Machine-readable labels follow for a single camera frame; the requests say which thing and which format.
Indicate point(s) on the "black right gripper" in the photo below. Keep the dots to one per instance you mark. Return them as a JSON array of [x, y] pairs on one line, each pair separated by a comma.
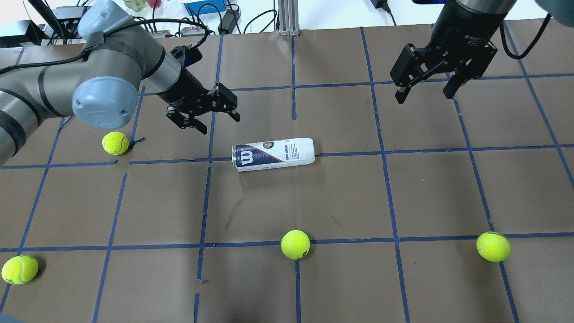
[[466, 27]]

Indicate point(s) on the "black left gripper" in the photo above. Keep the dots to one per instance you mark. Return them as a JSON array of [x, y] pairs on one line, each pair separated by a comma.
[[182, 91]]

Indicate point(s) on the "clear tennis ball can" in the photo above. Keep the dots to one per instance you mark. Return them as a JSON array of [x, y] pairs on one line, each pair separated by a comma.
[[272, 154]]

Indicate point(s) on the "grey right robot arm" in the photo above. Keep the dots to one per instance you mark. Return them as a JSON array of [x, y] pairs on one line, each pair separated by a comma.
[[460, 43]]

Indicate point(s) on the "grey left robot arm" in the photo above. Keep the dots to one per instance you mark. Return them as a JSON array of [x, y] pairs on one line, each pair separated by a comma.
[[101, 86]]

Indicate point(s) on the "yellow tennis ball upper left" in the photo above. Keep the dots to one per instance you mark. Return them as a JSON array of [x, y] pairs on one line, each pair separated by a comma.
[[115, 143]]

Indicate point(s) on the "yellow tennis ball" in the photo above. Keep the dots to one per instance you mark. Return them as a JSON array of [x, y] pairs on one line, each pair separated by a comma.
[[115, 143], [295, 244], [493, 246], [20, 270]]

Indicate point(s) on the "yellow tennis ball centre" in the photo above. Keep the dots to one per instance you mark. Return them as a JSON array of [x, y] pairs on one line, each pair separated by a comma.
[[295, 244]]

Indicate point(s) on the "yellow tennis ball right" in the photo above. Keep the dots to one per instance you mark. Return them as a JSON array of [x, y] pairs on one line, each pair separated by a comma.
[[493, 246]]

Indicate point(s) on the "yellow tennis ball lower left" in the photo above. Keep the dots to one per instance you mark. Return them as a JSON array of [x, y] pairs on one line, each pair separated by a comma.
[[20, 270]]

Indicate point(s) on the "grey connector box right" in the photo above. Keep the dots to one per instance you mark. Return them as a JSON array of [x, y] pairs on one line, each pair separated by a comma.
[[191, 31]]

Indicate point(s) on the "grey connector box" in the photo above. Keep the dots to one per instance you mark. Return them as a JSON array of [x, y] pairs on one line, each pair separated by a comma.
[[160, 34], [191, 31]]

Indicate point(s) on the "grey connector box left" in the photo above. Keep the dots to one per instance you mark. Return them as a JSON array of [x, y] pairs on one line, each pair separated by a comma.
[[160, 34]]

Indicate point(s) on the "black power adapter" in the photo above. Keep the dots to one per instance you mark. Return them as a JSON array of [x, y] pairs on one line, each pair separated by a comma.
[[229, 21]]

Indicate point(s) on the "blue box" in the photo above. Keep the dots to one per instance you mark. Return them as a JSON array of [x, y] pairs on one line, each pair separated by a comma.
[[204, 6]]

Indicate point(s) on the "aluminium frame post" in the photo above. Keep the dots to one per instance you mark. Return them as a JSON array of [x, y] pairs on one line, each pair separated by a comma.
[[288, 16]]

